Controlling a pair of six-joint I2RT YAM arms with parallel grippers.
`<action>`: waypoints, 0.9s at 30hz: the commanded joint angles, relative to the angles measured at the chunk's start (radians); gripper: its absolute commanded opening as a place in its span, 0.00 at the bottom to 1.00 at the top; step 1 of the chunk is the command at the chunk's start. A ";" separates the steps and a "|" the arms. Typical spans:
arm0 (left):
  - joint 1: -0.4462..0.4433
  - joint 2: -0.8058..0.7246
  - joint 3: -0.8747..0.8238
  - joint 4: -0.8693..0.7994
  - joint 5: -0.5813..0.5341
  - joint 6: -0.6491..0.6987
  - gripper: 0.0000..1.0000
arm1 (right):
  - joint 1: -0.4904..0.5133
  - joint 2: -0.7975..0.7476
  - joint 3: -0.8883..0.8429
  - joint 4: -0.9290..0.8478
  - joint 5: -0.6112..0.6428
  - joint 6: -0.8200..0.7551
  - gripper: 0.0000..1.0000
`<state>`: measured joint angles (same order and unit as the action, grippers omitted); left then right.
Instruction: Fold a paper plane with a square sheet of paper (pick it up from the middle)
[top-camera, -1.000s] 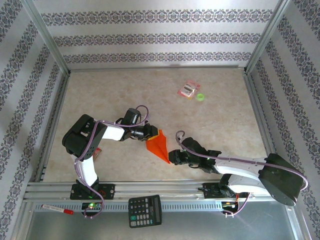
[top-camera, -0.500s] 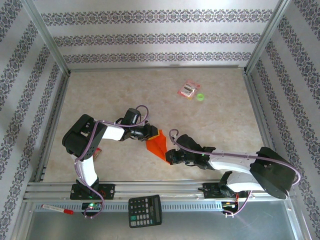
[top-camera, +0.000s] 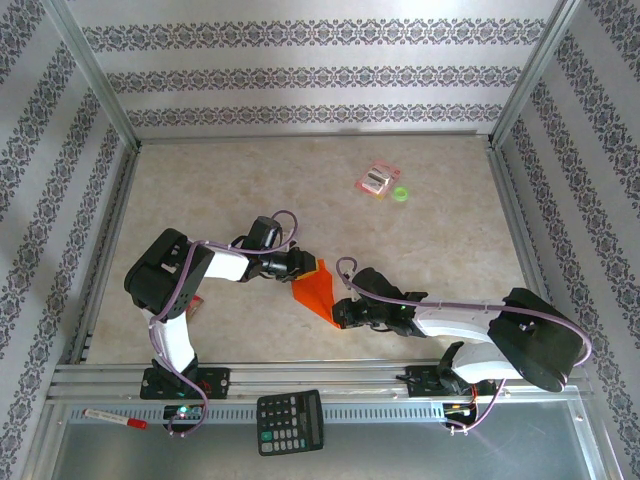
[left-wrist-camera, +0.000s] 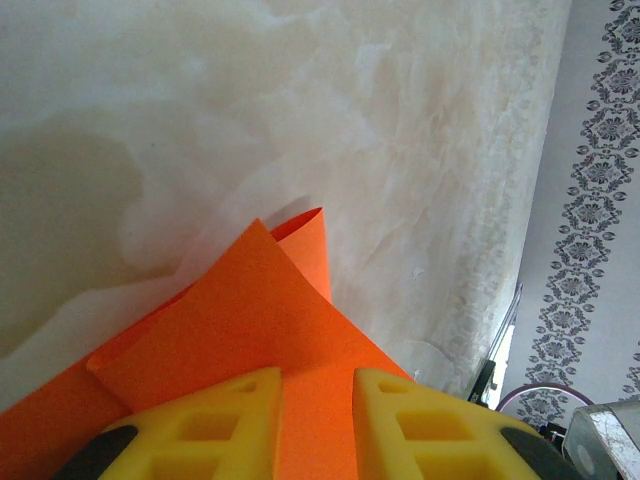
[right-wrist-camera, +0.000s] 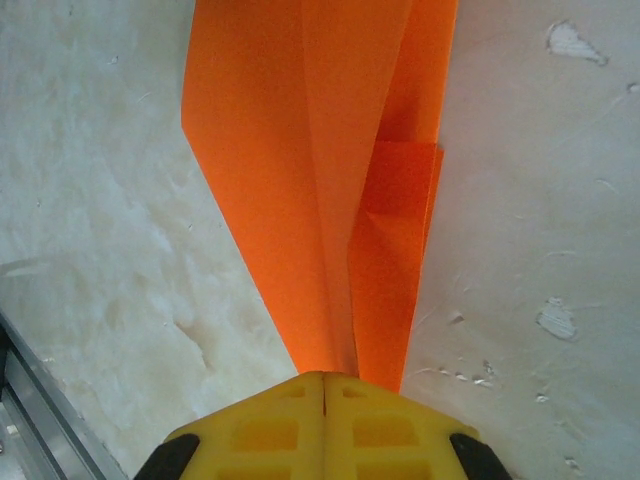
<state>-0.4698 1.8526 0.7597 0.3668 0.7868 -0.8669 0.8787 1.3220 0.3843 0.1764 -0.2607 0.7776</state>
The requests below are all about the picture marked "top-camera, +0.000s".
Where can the orange paper sheet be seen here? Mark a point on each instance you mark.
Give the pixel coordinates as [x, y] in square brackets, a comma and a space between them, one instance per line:
[315, 292]

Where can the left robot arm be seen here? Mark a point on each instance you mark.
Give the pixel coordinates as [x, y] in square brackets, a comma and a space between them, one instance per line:
[160, 275]

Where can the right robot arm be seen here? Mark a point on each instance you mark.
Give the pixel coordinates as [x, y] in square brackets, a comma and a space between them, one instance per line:
[540, 345]

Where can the grey metal sheet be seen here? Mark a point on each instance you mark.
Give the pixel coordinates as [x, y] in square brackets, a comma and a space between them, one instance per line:
[400, 450]

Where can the red packet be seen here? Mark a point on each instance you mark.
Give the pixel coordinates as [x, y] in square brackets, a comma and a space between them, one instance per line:
[197, 306]

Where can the pink battery blister pack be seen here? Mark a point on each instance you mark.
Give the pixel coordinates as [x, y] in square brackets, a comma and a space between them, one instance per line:
[377, 179]

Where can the black calculator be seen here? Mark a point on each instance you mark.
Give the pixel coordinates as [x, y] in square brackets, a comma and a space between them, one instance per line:
[290, 422]

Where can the white marker with red cap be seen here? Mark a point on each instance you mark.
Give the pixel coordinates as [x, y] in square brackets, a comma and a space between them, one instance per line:
[112, 418]

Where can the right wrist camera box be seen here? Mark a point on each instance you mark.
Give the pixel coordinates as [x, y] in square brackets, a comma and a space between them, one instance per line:
[375, 285]

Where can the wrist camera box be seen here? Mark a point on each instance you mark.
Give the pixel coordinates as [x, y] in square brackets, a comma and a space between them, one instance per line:
[375, 285]
[262, 232]

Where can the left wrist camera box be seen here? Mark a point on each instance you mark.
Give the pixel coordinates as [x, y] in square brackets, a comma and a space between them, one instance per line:
[262, 232]

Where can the aluminium mounting rail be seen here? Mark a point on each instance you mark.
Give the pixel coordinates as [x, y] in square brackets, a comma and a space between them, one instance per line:
[325, 375]

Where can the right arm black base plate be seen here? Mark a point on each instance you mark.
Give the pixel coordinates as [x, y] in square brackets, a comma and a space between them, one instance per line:
[422, 382]

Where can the aluminium rear rail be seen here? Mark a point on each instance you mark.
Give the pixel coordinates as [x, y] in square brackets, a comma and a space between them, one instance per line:
[300, 137]

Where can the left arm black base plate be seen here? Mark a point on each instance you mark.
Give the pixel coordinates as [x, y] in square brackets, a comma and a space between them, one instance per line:
[217, 382]

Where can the aluminium side rail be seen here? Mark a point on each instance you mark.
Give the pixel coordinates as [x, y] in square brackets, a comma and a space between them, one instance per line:
[120, 200]
[510, 200]

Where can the aluminium frame post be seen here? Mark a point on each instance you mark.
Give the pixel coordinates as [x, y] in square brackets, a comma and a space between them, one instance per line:
[90, 70]
[532, 70]

